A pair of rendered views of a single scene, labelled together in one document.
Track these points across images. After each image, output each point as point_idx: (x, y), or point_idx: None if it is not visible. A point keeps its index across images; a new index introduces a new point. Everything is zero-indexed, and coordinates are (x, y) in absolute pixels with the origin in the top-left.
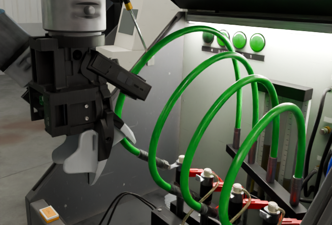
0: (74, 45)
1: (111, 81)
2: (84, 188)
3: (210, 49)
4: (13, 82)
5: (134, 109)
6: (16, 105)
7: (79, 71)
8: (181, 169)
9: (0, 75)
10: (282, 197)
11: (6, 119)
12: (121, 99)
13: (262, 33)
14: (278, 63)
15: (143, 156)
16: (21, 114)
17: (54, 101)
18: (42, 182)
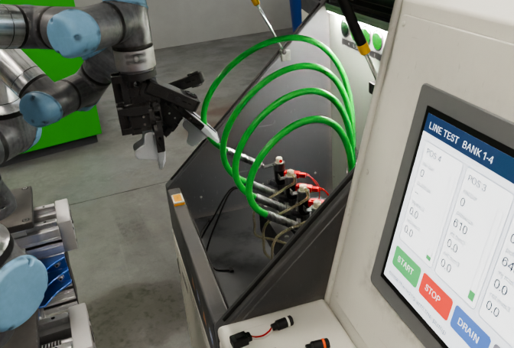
0: (130, 79)
1: (164, 99)
2: (219, 183)
3: (347, 43)
4: (227, 50)
5: None
6: (226, 83)
7: (140, 94)
8: (276, 169)
9: (213, 40)
10: None
11: (211, 102)
12: (204, 105)
13: (381, 31)
14: None
15: (231, 154)
16: (231, 96)
17: (120, 114)
18: (178, 173)
